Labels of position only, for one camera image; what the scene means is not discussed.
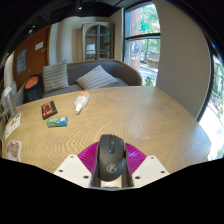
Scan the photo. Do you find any grey curved sofa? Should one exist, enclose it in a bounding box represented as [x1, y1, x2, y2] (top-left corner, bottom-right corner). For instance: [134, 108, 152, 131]
[41, 59, 143, 99]

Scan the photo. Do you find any black and red box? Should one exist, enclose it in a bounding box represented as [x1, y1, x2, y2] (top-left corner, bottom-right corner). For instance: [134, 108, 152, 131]
[40, 100, 59, 120]

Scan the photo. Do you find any arched glass-door cabinet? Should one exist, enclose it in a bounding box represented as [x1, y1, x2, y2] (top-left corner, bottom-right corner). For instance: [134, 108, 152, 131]
[81, 22, 115, 62]

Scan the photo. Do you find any grey striped square pillow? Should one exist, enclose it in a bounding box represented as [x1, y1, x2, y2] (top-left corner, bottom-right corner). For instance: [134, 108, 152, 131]
[42, 60, 70, 94]

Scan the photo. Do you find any green and blue tissue pack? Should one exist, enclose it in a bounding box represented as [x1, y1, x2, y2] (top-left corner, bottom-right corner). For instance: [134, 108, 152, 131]
[46, 116, 69, 128]

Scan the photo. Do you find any black bag with orange top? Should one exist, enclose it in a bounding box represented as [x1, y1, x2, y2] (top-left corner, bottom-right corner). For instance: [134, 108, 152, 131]
[22, 74, 44, 104]

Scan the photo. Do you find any blue wall poster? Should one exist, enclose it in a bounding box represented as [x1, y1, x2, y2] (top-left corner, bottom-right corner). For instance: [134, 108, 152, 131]
[15, 48, 28, 76]

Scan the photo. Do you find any small white squeeze bottle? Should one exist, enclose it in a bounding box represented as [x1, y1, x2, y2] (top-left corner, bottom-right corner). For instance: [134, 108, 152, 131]
[74, 91, 90, 115]

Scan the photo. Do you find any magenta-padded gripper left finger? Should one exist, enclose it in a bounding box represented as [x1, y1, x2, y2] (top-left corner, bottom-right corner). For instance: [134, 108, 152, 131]
[53, 141, 101, 188]

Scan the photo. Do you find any light striped pillow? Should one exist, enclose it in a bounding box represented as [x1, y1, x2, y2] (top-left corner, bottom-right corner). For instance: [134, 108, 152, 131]
[75, 64, 120, 90]

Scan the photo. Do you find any dark grey computer mouse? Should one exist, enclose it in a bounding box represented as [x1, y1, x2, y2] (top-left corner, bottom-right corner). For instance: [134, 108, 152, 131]
[97, 133, 128, 183]

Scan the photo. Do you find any white wall sign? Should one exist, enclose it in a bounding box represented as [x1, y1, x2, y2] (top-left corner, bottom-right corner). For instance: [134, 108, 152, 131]
[34, 41, 45, 52]

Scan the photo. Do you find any white printed paper sheet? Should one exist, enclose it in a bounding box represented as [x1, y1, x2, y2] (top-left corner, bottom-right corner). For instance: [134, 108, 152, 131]
[3, 112, 22, 140]

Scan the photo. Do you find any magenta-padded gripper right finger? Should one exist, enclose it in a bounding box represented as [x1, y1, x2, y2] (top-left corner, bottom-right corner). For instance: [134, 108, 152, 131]
[123, 141, 170, 188]

